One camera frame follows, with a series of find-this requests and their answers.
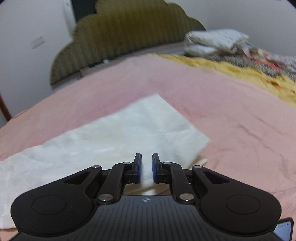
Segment olive upholstered headboard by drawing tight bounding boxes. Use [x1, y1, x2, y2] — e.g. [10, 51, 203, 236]
[50, 1, 205, 85]

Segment white fleece pants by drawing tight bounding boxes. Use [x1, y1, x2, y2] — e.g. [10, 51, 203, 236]
[1, 95, 210, 229]

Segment yellow blanket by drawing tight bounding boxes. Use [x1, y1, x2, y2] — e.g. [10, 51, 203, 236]
[159, 54, 295, 107]

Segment white patterned pillow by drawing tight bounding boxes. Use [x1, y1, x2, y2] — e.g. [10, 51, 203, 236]
[184, 29, 249, 53]

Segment white double wall socket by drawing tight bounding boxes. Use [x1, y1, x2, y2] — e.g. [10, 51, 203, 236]
[31, 36, 46, 49]

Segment black smartphone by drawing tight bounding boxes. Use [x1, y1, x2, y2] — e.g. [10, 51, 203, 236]
[273, 217, 294, 241]

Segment pink bed sheet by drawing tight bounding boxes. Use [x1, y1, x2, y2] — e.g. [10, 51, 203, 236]
[0, 54, 296, 241]

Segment black white patterned blanket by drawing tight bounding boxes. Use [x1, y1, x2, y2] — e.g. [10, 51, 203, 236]
[206, 48, 295, 81]

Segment dark window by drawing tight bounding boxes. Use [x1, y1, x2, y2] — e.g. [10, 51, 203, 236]
[61, 0, 98, 38]

